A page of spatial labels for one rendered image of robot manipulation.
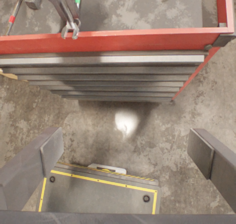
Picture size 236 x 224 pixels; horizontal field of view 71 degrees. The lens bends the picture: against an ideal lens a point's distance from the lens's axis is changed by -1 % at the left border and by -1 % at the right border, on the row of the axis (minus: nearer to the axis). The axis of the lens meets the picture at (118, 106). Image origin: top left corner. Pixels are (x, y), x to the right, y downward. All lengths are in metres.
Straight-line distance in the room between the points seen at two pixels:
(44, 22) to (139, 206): 0.93
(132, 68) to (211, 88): 0.97
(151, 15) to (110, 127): 0.98
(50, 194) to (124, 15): 1.01
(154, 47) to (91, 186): 0.83
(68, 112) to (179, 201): 1.06
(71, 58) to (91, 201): 0.81
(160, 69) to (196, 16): 0.16
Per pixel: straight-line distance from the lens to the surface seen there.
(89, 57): 0.49
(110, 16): 0.49
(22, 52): 0.58
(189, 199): 1.40
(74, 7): 0.45
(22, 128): 1.64
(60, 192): 1.13
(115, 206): 1.05
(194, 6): 0.51
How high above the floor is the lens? 1.29
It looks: 78 degrees down
